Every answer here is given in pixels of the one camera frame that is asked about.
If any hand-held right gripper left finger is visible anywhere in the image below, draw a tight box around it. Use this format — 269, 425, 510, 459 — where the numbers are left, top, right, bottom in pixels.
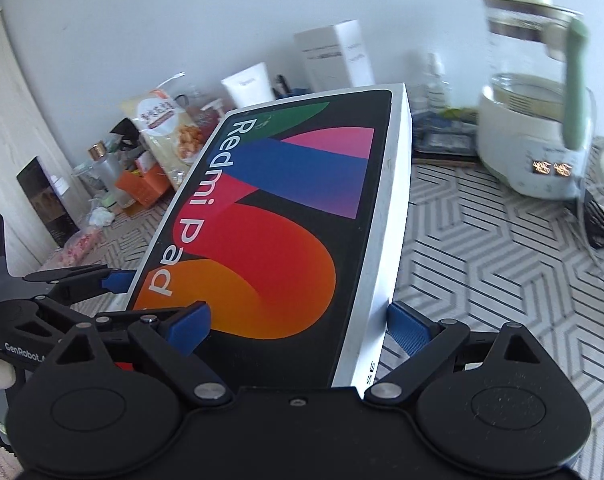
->
46, 301, 235, 408

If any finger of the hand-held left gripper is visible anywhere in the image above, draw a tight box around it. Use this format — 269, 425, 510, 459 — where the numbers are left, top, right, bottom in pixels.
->
23, 265, 136, 306

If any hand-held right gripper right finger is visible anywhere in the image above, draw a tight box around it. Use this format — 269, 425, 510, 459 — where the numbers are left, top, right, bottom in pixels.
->
363, 302, 563, 408

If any colourful tablet box lid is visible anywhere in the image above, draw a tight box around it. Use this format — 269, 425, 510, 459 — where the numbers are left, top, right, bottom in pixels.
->
126, 82, 414, 391

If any geometric patterned desktop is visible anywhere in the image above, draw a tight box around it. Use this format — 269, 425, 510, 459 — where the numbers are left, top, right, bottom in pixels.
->
32, 159, 604, 463

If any pink plastic bag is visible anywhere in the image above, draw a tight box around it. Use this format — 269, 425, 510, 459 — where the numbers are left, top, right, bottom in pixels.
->
46, 224, 106, 269

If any crumpled white tissue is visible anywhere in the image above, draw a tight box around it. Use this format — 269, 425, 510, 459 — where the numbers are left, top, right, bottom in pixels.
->
88, 204, 116, 227

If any orange cardboard box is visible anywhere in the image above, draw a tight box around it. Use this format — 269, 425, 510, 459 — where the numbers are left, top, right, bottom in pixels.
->
116, 156, 176, 209

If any glass bottle rose gold cap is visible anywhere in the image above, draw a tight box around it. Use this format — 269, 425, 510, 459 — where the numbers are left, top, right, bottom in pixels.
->
86, 143, 128, 209

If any black booklet box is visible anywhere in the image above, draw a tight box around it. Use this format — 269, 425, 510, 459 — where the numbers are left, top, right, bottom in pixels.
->
16, 156, 81, 249

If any yellow snack bag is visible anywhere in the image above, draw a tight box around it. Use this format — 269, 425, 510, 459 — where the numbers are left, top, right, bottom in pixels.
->
120, 87, 206, 184

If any stack of flat items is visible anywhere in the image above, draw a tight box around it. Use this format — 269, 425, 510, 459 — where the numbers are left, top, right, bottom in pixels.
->
411, 107, 481, 164

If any white pump bottle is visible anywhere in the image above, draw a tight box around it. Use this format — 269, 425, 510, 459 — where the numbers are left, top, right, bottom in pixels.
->
201, 100, 229, 134

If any beige cabinet door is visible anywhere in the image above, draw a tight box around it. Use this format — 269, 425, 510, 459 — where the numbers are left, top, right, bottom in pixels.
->
0, 7, 73, 277

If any black comb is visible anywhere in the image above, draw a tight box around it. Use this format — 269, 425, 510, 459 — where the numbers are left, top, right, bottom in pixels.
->
581, 186, 604, 249

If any white cosmetic tube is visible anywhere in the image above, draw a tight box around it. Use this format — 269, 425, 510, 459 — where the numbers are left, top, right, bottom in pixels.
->
220, 63, 275, 109

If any clear spray bottle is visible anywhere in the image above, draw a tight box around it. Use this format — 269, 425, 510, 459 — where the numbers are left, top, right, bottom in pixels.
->
424, 52, 451, 112

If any blue pen holder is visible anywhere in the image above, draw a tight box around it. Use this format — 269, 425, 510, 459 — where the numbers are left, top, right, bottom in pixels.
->
272, 87, 313, 102

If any tall white product box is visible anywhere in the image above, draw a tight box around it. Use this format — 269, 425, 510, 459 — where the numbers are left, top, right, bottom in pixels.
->
294, 18, 376, 94

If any electric glass kettle green handle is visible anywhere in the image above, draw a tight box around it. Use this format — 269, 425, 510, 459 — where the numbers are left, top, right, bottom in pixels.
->
476, 0, 598, 201

